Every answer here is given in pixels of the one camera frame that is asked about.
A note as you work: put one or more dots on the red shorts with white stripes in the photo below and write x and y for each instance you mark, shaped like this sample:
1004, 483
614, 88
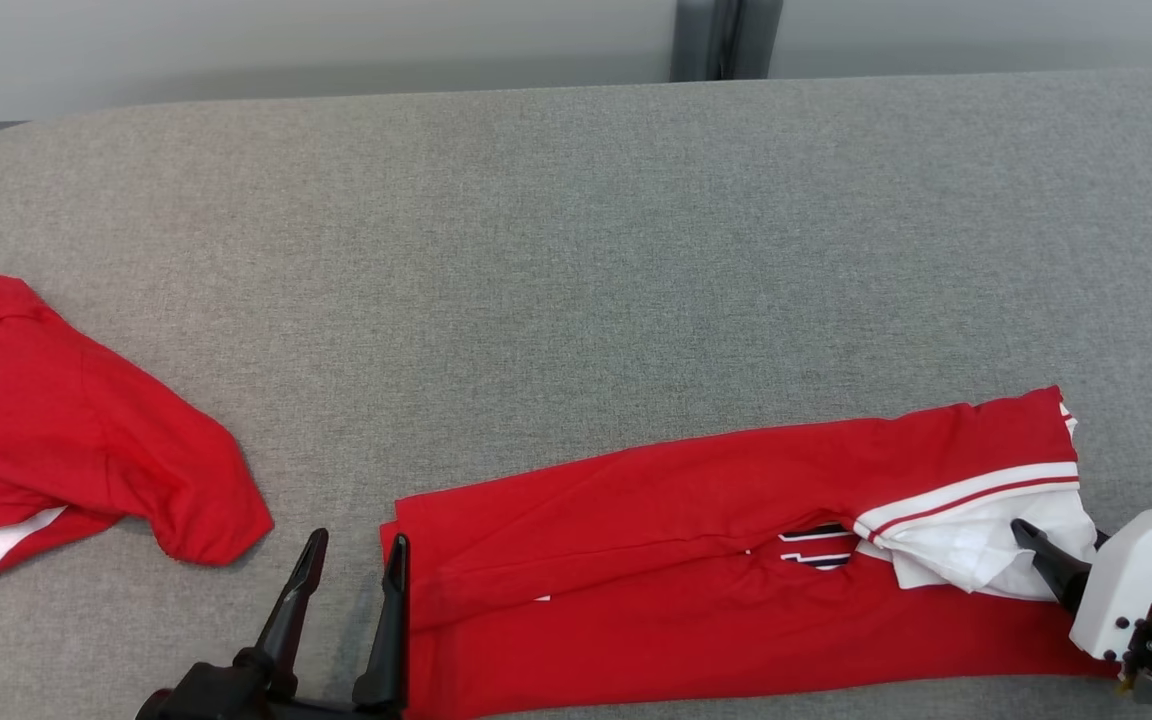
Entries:
56, 420

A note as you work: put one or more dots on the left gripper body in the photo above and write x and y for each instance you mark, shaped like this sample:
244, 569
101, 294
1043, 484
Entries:
226, 700

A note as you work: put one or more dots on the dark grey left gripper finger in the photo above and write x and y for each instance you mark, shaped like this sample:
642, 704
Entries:
291, 620
388, 640

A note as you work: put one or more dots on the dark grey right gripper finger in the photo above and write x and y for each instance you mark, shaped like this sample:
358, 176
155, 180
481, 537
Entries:
1056, 570

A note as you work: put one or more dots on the grey metal partition post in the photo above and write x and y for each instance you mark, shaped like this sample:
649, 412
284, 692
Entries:
701, 40

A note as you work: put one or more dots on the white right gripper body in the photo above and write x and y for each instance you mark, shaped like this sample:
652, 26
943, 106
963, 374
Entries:
1136, 580

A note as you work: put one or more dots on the red shirt with striped cuffs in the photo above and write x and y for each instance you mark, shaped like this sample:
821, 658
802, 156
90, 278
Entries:
686, 480

